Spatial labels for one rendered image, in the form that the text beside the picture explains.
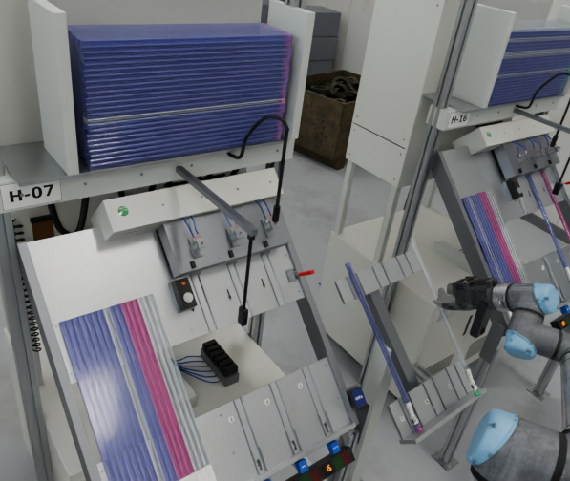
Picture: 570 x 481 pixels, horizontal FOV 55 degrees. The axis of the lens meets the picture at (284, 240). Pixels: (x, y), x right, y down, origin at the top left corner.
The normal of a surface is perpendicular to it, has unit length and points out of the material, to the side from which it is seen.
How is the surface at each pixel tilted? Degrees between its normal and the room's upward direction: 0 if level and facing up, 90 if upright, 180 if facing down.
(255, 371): 0
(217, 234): 44
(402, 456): 0
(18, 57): 90
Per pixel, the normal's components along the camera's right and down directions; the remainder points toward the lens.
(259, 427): 0.50, -0.27
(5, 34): 0.59, 0.48
